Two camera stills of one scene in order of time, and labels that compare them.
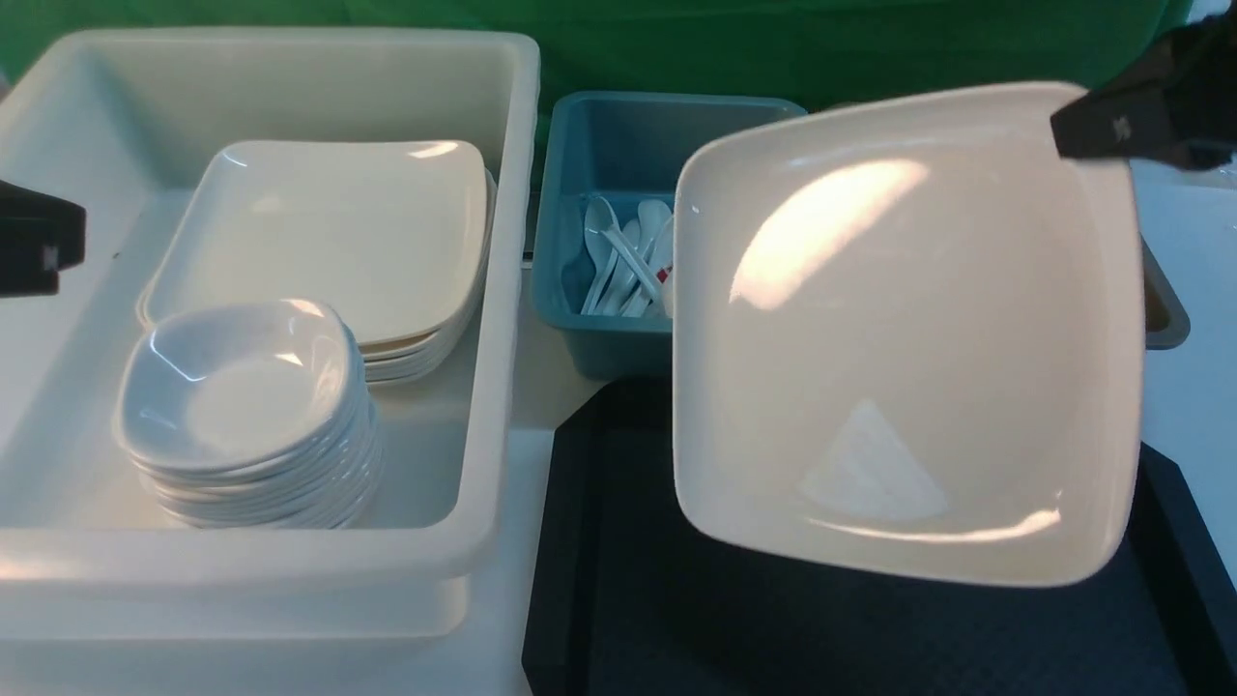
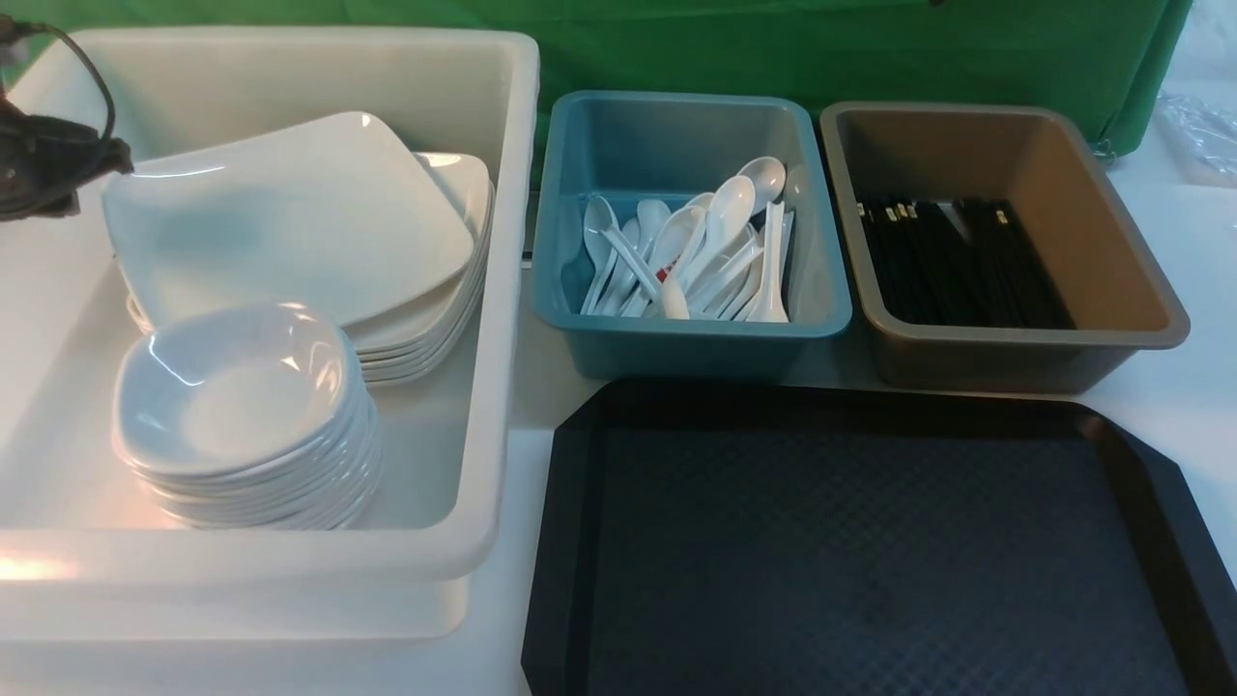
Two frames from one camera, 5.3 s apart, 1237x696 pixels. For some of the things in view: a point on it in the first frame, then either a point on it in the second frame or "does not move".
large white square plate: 908,337 to 336,219
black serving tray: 623,597 does not move
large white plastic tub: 122,119 does not move
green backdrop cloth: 810,51 does not move
